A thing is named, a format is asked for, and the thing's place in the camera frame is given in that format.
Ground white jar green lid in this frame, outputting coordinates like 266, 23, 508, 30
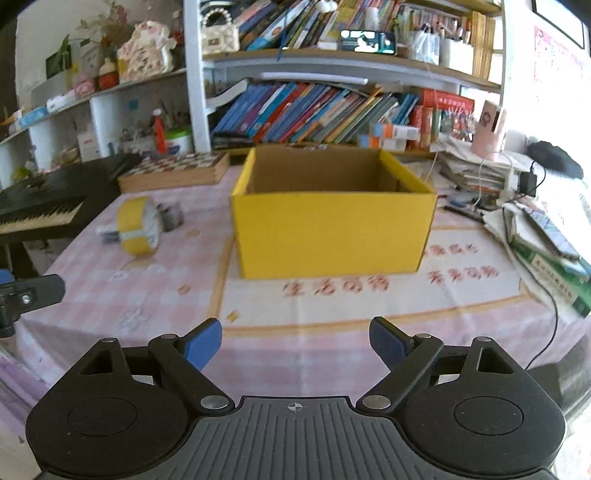
165, 128, 194, 157

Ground dried flower bunch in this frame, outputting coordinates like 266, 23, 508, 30
76, 0, 139, 51

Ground black rounded object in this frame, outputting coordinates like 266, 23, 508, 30
526, 141, 585, 180

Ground white bookshelf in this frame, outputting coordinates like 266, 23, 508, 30
184, 0, 506, 154

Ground green book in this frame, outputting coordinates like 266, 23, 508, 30
508, 231, 591, 317

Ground pink ceramic figurine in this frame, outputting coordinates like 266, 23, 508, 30
116, 21, 177, 85

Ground white pen holder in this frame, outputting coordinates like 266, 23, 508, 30
120, 124, 155, 155

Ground pink cup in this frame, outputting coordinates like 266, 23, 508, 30
470, 99, 508, 160

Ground white plastic bag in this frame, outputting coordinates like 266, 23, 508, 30
411, 30, 441, 65

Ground wooden chessboard box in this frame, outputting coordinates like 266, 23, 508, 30
117, 151, 230, 193

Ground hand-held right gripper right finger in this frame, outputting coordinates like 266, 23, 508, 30
356, 316, 518, 413

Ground white tissue pack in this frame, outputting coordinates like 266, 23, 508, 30
46, 92, 77, 114

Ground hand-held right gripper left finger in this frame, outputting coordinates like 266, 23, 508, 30
74, 318, 235, 413

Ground orange white small carton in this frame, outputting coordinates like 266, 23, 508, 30
369, 123, 420, 140
358, 135, 408, 152

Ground pink wall poster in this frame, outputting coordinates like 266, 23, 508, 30
533, 25, 591, 139

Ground red book set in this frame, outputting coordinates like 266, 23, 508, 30
413, 88, 476, 148

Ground red tall bottle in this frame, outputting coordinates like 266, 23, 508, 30
152, 108, 168, 154

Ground black electronic keyboard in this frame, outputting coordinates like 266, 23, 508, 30
0, 152, 141, 241

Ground smartphone with lit screen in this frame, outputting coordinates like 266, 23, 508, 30
340, 29, 397, 54

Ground small red white figurine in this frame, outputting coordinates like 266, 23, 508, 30
98, 58, 120, 90

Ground black framed picture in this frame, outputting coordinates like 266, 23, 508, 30
531, 0, 591, 47

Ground yellow tape roll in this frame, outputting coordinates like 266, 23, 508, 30
117, 196, 163, 257

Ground blue tissue pack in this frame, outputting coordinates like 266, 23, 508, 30
18, 106, 49, 127

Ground white corner shelf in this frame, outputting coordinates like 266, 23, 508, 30
0, 68, 195, 172

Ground row of leaning colourful books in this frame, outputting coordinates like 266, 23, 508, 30
233, 0, 402, 51

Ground row of blue spine books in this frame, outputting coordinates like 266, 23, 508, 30
212, 80, 421, 144

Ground black flat case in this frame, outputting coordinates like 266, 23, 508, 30
211, 131, 252, 149

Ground green leaf card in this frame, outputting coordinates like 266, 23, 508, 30
46, 37, 75, 79

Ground black cable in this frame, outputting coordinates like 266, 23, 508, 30
505, 161, 561, 370

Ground small white red carton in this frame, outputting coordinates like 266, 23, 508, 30
76, 131, 102, 162

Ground desktop with pink checkered cloth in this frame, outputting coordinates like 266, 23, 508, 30
14, 154, 591, 416

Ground white quilted pearl-handle purse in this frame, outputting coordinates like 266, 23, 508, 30
202, 10, 241, 52

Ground white storage box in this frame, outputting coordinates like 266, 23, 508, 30
438, 37, 475, 77

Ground grey printed book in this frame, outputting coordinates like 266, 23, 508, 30
501, 198, 591, 282

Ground yellow cardboard box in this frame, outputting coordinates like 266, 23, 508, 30
229, 145, 438, 280

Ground black pen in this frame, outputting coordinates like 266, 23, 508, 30
442, 204, 485, 221

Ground grey purple toy truck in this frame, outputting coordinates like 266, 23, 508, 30
158, 203, 185, 230

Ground stack of yellow books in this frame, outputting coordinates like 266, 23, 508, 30
471, 11, 497, 79

